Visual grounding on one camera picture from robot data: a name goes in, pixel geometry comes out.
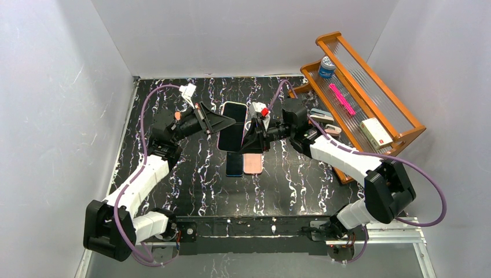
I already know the pink phone case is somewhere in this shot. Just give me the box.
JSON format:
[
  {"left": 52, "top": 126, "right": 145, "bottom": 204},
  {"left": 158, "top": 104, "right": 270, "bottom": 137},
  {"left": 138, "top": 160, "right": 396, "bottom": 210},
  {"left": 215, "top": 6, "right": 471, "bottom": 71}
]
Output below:
[{"left": 243, "top": 153, "right": 263, "bottom": 175}]

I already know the green phone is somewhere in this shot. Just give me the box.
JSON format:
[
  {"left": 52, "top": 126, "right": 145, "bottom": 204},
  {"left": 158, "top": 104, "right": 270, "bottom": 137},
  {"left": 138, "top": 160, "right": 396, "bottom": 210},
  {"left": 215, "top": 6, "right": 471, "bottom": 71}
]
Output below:
[{"left": 226, "top": 152, "right": 243, "bottom": 177}]

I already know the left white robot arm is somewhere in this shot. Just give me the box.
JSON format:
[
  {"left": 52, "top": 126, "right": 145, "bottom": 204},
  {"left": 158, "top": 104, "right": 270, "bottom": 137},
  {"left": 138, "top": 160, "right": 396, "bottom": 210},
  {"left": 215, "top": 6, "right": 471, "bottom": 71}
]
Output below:
[{"left": 83, "top": 102, "right": 236, "bottom": 262}]

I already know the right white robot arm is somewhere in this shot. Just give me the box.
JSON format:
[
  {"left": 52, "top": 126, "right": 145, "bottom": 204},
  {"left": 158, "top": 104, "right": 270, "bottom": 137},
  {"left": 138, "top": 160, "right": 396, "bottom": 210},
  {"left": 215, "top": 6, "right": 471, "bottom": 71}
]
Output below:
[{"left": 240, "top": 98, "right": 416, "bottom": 238}]

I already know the teal grey stapler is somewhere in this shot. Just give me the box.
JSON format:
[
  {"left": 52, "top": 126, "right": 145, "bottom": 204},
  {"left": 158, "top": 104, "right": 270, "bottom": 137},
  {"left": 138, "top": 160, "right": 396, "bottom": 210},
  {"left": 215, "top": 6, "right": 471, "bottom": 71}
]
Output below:
[{"left": 310, "top": 108, "right": 334, "bottom": 124}]

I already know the pink flat tool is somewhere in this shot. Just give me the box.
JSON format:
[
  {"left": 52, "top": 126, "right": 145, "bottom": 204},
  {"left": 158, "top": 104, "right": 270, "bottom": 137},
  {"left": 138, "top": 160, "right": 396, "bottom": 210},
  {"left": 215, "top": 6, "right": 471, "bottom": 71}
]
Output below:
[{"left": 328, "top": 83, "right": 356, "bottom": 116}]

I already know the blue round jar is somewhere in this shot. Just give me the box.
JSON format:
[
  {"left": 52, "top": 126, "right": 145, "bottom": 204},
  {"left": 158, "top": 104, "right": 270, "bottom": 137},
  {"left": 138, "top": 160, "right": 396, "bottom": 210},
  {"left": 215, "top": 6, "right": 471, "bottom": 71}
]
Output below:
[{"left": 318, "top": 56, "right": 336, "bottom": 79}]

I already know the orange wooden shelf rack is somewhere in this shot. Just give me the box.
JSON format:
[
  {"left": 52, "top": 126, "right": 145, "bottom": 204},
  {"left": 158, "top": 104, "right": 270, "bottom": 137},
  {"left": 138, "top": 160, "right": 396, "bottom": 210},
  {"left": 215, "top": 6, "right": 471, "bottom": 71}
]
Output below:
[{"left": 287, "top": 31, "right": 427, "bottom": 185}]

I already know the white cardboard box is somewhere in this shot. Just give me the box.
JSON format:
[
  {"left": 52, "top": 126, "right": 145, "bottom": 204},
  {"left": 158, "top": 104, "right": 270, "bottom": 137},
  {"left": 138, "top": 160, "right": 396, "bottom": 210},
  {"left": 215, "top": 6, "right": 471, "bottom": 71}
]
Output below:
[{"left": 359, "top": 118, "right": 393, "bottom": 150}]

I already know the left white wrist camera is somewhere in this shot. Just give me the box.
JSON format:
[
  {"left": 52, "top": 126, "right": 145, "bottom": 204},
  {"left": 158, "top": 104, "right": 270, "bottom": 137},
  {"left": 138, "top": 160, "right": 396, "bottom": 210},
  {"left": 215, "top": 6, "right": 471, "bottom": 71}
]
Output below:
[{"left": 179, "top": 83, "right": 196, "bottom": 109}]

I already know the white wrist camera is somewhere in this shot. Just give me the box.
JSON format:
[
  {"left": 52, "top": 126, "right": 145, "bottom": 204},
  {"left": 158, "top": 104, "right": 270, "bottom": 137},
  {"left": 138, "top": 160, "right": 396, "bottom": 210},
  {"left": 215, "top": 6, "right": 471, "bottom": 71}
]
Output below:
[
  {"left": 179, "top": 83, "right": 196, "bottom": 109},
  {"left": 248, "top": 102, "right": 269, "bottom": 119}
]

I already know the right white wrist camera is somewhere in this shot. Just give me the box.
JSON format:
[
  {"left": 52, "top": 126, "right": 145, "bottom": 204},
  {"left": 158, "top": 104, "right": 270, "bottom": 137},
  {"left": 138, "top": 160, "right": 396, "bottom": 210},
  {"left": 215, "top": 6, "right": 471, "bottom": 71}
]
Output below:
[{"left": 248, "top": 102, "right": 269, "bottom": 119}]

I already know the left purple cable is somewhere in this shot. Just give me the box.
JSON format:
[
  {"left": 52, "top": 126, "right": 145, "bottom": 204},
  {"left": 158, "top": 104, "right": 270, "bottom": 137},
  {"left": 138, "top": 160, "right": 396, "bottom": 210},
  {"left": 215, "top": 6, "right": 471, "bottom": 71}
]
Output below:
[{"left": 113, "top": 83, "right": 185, "bottom": 268}]

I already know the purple cable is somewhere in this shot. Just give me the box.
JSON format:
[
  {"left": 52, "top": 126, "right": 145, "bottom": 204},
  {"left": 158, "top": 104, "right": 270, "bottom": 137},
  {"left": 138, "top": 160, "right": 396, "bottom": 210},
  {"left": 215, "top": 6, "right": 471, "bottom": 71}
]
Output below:
[
  {"left": 113, "top": 83, "right": 185, "bottom": 268},
  {"left": 266, "top": 79, "right": 448, "bottom": 265}
]

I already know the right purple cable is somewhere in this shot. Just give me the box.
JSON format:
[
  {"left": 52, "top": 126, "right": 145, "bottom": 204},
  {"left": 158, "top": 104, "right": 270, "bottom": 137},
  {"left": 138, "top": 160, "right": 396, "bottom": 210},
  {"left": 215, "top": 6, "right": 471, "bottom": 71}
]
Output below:
[{"left": 266, "top": 79, "right": 448, "bottom": 265}]

